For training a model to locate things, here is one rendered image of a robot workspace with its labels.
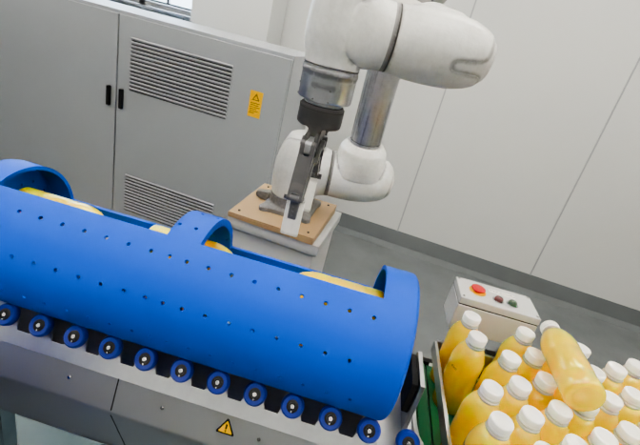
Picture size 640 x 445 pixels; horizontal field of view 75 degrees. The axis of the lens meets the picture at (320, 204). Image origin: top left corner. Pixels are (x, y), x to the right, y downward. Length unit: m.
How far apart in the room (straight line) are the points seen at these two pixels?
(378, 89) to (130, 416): 1.00
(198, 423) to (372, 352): 0.39
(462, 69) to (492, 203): 3.01
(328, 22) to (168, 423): 0.79
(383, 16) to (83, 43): 2.53
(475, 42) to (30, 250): 0.81
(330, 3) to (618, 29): 3.09
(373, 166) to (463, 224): 2.44
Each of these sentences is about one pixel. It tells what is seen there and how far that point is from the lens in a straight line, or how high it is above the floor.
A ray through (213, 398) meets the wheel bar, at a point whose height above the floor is 0.93.
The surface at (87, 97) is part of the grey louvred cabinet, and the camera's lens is 3.06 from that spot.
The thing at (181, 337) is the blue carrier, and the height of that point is 1.08.
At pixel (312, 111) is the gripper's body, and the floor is 1.50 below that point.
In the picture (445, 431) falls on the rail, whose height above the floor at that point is 0.97.
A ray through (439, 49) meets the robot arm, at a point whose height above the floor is 1.63.
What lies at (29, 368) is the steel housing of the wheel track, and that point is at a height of 0.87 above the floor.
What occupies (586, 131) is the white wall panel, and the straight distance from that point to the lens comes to 3.63.
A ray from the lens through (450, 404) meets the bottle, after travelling 1.07.
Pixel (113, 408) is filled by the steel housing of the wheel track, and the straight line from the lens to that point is 1.01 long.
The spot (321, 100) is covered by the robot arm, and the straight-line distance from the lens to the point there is 0.66.
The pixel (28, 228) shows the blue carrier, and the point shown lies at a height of 1.18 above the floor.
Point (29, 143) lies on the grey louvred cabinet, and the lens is 3.52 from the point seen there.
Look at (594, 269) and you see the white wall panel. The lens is 4.01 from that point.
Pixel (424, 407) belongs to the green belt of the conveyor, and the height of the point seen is 0.90.
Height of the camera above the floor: 1.62
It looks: 23 degrees down
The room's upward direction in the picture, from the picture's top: 14 degrees clockwise
